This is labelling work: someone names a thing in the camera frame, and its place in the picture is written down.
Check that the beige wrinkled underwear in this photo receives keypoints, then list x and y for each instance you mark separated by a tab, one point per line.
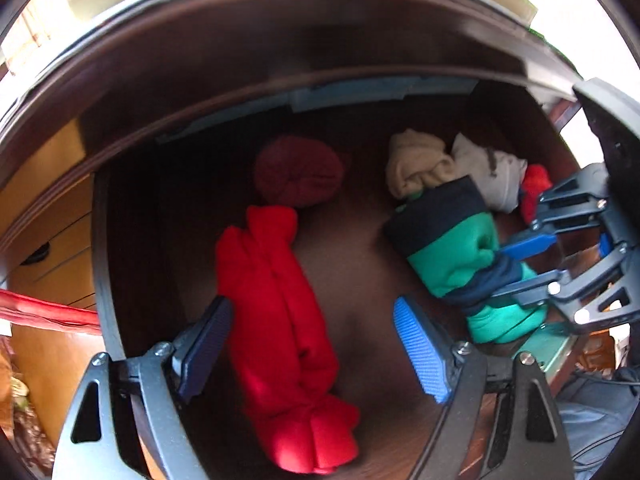
415	160

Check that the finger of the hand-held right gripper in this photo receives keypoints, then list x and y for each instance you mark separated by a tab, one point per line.
530	246
530	292

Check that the pale pinkish white underwear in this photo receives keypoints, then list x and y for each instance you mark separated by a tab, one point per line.
492	182

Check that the green and navy underwear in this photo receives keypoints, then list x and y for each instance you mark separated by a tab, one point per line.
450	255

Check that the dark maroon underwear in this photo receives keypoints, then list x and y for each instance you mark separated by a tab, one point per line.
297	170

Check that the person's dark clothing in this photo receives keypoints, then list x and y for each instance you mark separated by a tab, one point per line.
600	410

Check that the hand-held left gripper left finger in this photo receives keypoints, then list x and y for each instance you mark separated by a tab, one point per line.
205	345

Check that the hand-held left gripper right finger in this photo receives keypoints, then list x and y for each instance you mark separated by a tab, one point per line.
422	350

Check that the bright red underwear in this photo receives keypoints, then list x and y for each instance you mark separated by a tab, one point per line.
280	320

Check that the red cloth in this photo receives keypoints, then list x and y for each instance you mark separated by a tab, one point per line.
50	312

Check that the brown patterned cloth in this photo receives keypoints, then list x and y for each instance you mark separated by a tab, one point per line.
20	410

